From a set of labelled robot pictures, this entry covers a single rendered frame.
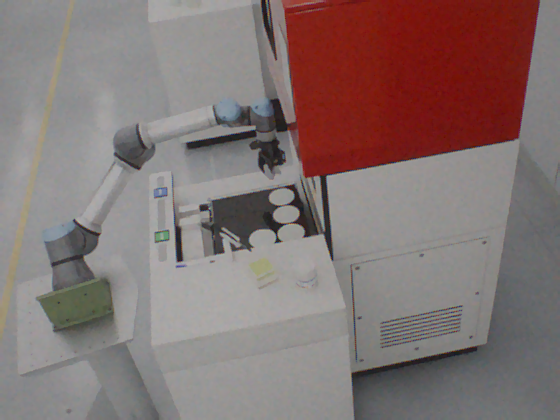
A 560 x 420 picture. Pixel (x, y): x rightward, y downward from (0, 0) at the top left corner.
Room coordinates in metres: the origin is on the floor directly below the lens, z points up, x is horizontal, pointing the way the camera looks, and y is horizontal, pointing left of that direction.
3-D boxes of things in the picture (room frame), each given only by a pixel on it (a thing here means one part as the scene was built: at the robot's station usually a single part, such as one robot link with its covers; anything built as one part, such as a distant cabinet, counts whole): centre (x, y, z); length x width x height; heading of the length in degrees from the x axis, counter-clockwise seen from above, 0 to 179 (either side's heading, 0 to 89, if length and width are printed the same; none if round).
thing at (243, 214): (1.84, 0.12, 0.90); 0.34 x 0.34 x 0.01; 4
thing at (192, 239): (1.80, 0.38, 0.87); 0.36 x 0.08 x 0.03; 4
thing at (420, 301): (2.07, -0.43, 0.41); 0.82 x 0.71 x 0.82; 4
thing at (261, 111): (1.99, 0.04, 1.27); 0.09 x 0.08 x 0.11; 82
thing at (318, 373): (1.75, 0.21, 0.41); 0.97 x 0.64 x 0.82; 4
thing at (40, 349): (1.59, 0.81, 0.75); 0.45 x 0.44 x 0.13; 103
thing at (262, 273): (1.46, 0.11, 1.00); 0.07 x 0.07 x 0.07; 24
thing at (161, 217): (1.88, 0.48, 0.89); 0.55 x 0.09 x 0.14; 4
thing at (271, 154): (1.98, 0.03, 1.11); 0.09 x 0.08 x 0.12; 34
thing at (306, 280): (1.42, -0.03, 1.01); 0.07 x 0.07 x 0.10
